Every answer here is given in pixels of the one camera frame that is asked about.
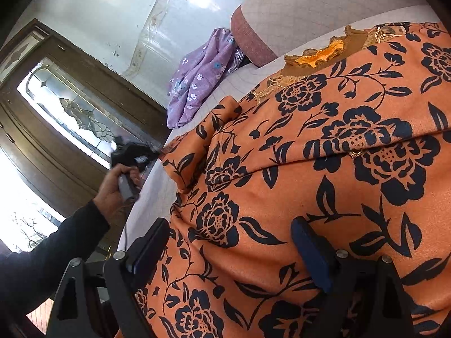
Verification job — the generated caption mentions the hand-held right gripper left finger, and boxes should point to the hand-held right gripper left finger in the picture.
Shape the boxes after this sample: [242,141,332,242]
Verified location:
[46,217,171,338]

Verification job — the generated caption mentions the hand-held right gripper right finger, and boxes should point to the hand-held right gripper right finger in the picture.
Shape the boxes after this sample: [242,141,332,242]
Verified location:
[291,216,416,338]

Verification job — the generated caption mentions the orange black floral garment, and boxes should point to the orange black floral garment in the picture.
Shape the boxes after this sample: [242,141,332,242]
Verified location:
[136,21,451,338]

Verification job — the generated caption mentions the person's left forearm dark sleeve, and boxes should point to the person's left forearm dark sleeve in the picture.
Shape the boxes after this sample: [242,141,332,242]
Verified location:
[0,200,112,324]

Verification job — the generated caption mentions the person's left hand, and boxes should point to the person's left hand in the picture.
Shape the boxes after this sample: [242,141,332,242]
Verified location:
[93,166,142,219]

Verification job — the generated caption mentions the wooden door with stained glass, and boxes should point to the wooden door with stained glass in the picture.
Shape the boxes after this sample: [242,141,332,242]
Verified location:
[0,19,170,254]

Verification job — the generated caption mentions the purple floral cloth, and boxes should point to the purple floral cloth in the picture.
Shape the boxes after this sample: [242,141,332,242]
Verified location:
[166,27,237,130]

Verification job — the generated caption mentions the quilted white bed cover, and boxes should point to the quilted white bed cover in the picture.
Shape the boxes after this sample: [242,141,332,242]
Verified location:
[118,5,439,254]

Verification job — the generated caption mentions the clear plastic bag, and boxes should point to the clear plastic bag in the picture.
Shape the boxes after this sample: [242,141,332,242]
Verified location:
[228,38,248,68]

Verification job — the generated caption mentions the pink bolster cushion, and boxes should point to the pink bolster cushion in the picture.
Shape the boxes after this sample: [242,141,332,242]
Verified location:
[230,0,435,68]

